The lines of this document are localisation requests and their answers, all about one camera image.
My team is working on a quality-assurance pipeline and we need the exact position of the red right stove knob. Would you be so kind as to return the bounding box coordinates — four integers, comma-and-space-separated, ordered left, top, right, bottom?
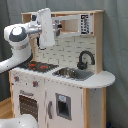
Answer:
32, 81, 39, 87

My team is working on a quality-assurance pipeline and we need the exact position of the grey toy sink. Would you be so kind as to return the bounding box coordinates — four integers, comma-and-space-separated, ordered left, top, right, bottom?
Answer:
52, 67, 93, 81

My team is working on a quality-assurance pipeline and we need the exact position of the toy oven door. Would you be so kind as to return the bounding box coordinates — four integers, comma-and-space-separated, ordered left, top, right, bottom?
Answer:
19, 90, 38, 119

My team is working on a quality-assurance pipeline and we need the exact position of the toy microwave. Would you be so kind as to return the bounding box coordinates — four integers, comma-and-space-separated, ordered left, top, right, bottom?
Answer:
53, 13, 93, 37

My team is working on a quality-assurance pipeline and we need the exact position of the small metal pot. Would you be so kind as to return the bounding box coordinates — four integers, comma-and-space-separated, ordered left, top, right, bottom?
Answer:
59, 68, 76, 78

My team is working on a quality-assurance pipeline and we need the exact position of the red left stove knob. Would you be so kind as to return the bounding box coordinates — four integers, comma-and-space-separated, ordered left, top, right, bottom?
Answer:
14, 76, 19, 82

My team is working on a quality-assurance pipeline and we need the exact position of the wooden toy kitchen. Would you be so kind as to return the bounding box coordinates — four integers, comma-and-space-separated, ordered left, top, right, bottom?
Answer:
10, 10, 115, 128

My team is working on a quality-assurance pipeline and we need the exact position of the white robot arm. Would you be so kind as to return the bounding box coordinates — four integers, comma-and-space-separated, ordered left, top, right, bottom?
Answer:
0, 8, 55, 128

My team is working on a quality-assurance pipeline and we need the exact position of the red stove knob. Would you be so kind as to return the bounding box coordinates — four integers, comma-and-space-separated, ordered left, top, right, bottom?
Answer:
32, 81, 39, 87
14, 76, 19, 82

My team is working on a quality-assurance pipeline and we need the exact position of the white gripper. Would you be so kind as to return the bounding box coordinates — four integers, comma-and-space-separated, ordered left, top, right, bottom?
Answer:
35, 7, 63, 51

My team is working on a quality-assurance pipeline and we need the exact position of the black toy stovetop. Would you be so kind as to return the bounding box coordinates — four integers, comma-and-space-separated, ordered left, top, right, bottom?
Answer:
20, 61, 57, 73

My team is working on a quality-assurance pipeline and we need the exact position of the white cabinet door with dispenser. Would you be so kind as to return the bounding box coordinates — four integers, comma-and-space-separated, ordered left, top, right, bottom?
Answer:
46, 80, 83, 128

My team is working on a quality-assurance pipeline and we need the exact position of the black toy faucet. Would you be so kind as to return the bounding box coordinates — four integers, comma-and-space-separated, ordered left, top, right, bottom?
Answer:
77, 50, 95, 70

